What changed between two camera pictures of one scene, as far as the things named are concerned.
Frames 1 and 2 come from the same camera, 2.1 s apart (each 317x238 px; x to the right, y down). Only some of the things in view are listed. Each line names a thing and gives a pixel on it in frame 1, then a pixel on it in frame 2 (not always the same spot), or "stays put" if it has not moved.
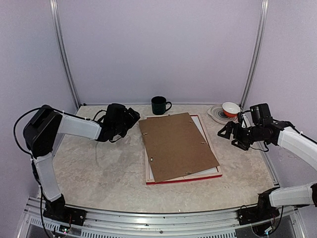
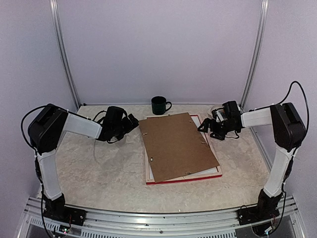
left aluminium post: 54,7 stays put
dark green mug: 158,105 stays put
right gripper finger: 228,131 to 204,127
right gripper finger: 239,144 to 217,136
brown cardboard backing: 175,147 stays put
